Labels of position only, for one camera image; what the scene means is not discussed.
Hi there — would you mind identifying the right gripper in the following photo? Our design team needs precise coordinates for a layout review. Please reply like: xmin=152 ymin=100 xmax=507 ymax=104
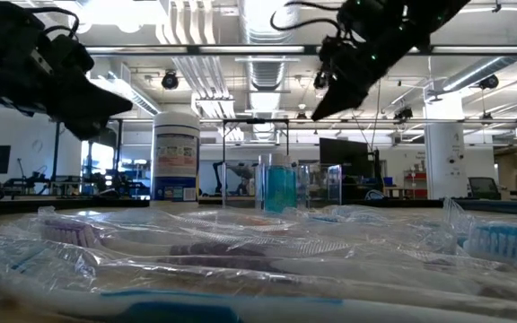
xmin=311 ymin=0 xmax=421 ymax=121

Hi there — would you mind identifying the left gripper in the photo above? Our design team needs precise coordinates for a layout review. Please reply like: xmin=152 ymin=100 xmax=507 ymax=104
xmin=0 ymin=33 xmax=133 ymax=141

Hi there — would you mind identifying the clear acrylic organizer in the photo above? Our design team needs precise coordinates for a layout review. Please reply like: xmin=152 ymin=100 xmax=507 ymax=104
xmin=221 ymin=154 xmax=346 ymax=213

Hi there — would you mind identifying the small white-blue cap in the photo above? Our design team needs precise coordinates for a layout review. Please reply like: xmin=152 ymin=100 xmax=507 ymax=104
xmin=271 ymin=153 xmax=298 ymax=214

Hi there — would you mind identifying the orange toothbrush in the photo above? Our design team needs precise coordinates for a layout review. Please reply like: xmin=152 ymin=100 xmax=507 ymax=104
xmin=195 ymin=214 xmax=313 ymax=232

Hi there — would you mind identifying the black ceiling spotlight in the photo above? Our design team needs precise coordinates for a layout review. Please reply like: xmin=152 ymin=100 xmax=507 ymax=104
xmin=161 ymin=70 xmax=180 ymax=91
xmin=392 ymin=106 xmax=415 ymax=123
xmin=478 ymin=74 xmax=501 ymax=91

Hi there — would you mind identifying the black monitor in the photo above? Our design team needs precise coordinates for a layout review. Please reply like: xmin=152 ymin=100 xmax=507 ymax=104
xmin=319 ymin=137 xmax=371 ymax=179

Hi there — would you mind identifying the white wipes canister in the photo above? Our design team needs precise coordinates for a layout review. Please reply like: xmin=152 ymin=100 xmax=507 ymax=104
xmin=150 ymin=111 xmax=202 ymax=208

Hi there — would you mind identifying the red shelf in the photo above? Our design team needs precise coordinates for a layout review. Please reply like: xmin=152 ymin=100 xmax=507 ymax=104
xmin=403 ymin=169 xmax=429 ymax=200

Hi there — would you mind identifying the white building column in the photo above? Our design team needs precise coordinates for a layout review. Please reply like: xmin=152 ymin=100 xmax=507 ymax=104
xmin=423 ymin=92 xmax=466 ymax=201

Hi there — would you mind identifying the black hanging camera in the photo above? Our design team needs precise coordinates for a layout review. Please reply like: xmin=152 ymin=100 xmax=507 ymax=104
xmin=312 ymin=71 xmax=329 ymax=91

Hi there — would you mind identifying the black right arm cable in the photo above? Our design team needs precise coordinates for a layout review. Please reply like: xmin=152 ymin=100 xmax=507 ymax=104
xmin=269 ymin=0 xmax=347 ymax=44

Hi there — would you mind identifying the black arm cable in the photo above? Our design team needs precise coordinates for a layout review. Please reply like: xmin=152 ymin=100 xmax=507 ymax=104
xmin=269 ymin=0 xmax=347 ymax=44
xmin=24 ymin=5 xmax=81 ymax=40

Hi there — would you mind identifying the black background frame stand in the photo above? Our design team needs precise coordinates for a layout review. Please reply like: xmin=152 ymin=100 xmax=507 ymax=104
xmin=221 ymin=118 xmax=291 ymax=165

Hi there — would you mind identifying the black aluminium table frame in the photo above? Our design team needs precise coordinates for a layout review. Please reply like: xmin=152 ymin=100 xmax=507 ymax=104
xmin=0 ymin=196 xmax=517 ymax=217

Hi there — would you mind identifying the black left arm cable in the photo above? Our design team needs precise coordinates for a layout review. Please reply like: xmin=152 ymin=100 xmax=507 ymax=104
xmin=24 ymin=5 xmax=81 ymax=40

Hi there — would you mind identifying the black overhead frame beam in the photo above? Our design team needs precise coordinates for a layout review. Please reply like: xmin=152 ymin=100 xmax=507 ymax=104
xmin=85 ymin=43 xmax=517 ymax=57

